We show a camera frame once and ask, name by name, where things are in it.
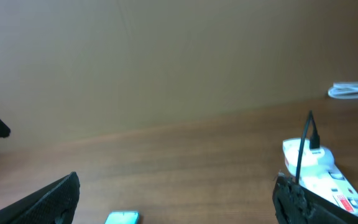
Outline white USB charger plug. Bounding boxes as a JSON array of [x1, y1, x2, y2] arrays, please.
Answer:
[[293, 146, 335, 169]]

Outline blue Galaxy smartphone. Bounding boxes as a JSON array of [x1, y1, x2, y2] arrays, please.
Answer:
[[105, 211, 140, 224]]

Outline white cables at corner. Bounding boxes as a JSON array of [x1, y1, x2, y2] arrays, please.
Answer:
[[327, 81, 358, 100]]

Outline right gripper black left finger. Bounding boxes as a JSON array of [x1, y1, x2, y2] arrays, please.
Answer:
[[0, 172, 80, 224]]

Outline black USB charging cable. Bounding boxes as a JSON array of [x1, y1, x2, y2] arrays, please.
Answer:
[[294, 110, 321, 185]]

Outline white power strip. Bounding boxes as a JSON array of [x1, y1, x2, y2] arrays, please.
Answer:
[[282, 138, 358, 220]]

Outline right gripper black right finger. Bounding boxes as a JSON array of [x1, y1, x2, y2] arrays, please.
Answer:
[[272, 174, 358, 224]]

